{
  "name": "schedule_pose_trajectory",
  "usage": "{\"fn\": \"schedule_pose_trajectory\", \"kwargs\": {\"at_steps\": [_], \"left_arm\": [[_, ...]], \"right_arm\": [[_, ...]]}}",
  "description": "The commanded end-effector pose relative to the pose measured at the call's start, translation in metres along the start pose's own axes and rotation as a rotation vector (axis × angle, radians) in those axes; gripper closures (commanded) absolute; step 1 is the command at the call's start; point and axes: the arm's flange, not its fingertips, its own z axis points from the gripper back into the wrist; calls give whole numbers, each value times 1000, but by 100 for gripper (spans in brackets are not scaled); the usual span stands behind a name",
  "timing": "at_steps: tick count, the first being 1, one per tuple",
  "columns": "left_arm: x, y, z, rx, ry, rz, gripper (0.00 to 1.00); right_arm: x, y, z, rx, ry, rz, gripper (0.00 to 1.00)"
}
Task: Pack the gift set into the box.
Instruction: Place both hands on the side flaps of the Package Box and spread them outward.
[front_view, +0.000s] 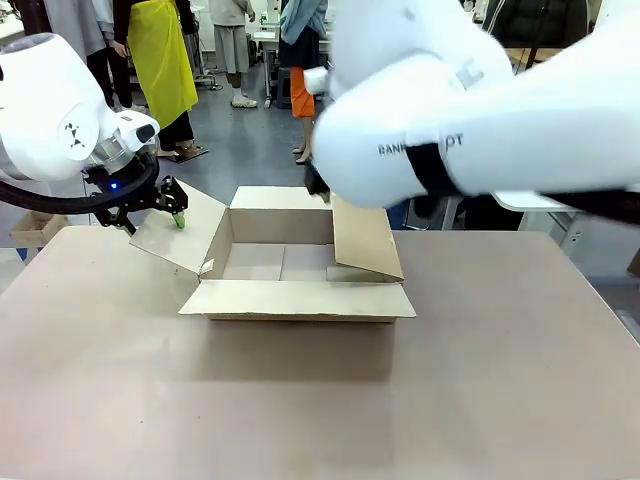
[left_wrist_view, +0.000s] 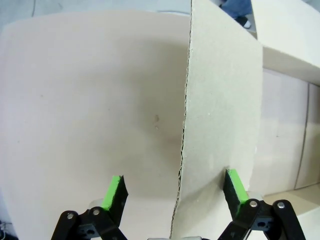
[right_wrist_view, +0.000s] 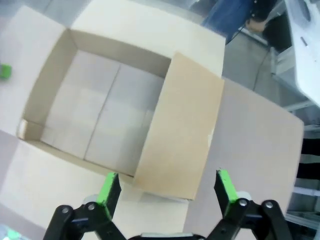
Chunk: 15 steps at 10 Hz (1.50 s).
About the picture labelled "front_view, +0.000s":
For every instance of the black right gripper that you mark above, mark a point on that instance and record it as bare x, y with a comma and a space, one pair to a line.
316, 184

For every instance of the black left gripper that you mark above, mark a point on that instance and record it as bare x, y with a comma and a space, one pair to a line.
125, 192

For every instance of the small open cardboard box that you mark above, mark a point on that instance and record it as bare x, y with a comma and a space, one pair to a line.
30, 230

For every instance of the person with orange cloth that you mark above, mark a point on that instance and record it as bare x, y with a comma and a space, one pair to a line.
300, 50

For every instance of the dark stool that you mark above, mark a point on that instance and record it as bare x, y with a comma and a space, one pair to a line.
283, 87

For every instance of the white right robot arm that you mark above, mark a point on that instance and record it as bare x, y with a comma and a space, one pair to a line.
500, 125

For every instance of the person in yellow apron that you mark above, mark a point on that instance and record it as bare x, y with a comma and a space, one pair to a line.
160, 60

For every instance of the person in beige shorts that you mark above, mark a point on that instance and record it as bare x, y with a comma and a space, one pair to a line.
231, 40

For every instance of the brown cardboard shipping box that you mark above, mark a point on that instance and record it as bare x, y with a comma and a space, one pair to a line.
300, 300

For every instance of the person in grey coat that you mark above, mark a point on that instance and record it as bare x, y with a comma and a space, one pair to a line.
75, 20

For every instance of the dark floor scale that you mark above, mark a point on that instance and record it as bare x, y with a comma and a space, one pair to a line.
187, 152

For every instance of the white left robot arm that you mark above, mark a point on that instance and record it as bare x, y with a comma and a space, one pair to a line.
50, 115

